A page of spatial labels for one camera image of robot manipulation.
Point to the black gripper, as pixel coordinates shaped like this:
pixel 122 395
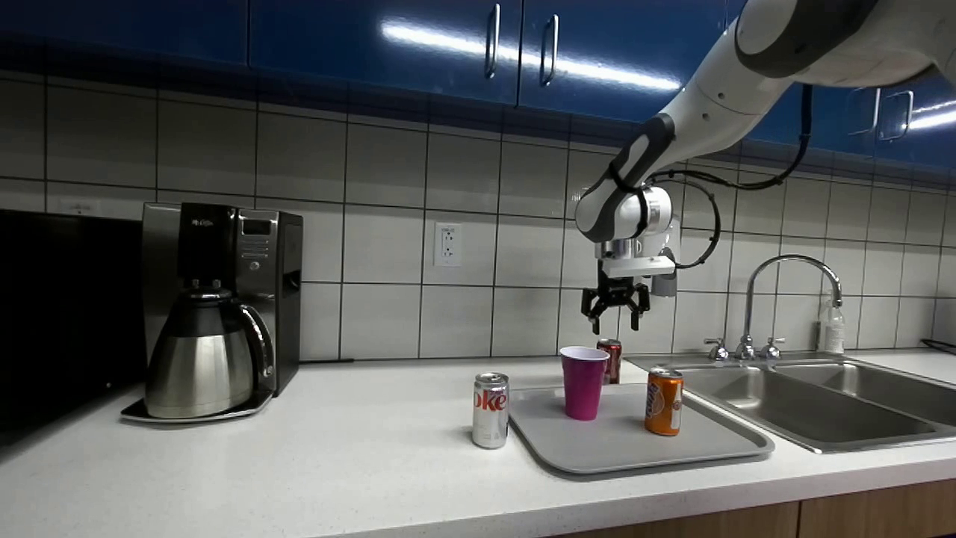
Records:
pixel 616 293

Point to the brown root beer can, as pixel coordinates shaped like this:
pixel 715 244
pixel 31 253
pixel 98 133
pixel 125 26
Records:
pixel 613 360

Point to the orange soda can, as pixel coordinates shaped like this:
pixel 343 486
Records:
pixel 665 401

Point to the silver diet soda can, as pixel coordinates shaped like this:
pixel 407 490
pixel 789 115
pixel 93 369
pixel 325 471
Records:
pixel 491 411

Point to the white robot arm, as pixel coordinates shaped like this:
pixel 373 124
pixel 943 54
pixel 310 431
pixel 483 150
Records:
pixel 758 58

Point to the grey plastic tray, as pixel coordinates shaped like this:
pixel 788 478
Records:
pixel 616 440

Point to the magenta plastic cup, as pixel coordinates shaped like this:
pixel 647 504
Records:
pixel 585 377

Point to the clear soap bottle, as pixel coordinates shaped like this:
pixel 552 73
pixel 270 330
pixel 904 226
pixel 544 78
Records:
pixel 830 330

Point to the stainless steel double sink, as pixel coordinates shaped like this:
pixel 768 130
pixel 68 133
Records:
pixel 833 404

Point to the blue upper cabinets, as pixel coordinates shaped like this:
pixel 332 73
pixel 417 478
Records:
pixel 606 60

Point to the black coffee maker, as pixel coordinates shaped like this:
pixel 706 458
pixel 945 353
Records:
pixel 253 256

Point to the steel coffee carafe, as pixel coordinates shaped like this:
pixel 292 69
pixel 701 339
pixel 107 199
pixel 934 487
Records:
pixel 213 356

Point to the black microwave oven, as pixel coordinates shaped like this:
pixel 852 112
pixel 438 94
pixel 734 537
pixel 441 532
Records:
pixel 69 316

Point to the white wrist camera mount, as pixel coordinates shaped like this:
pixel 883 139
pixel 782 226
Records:
pixel 656 272

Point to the white wall outlet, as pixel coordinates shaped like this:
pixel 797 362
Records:
pixel 449 244

